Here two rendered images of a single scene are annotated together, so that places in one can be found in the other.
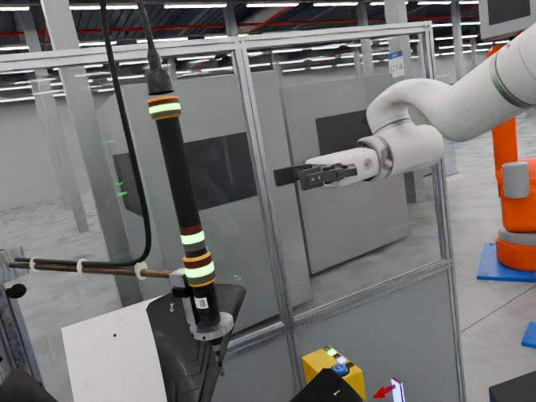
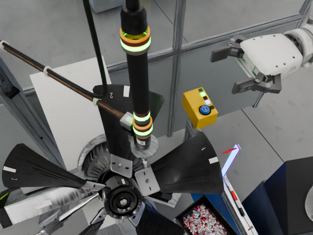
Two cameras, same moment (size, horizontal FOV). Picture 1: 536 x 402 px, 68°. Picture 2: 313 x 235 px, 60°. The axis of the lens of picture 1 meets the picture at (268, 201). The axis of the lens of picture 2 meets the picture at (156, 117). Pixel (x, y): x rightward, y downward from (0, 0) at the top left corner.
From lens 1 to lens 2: 44 cm
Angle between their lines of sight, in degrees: 47
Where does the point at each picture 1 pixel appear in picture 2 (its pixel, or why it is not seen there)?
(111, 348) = (65, 91)
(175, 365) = (113, 131)
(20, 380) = (24, 149)
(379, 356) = (227, 69)
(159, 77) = (137, 23)
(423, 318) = not seen: hidden behind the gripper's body
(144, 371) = (88, 107)
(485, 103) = not seen: outside the picture
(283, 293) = (179, 31)
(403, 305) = not seen: hidden behind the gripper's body
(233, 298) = (155, 103)
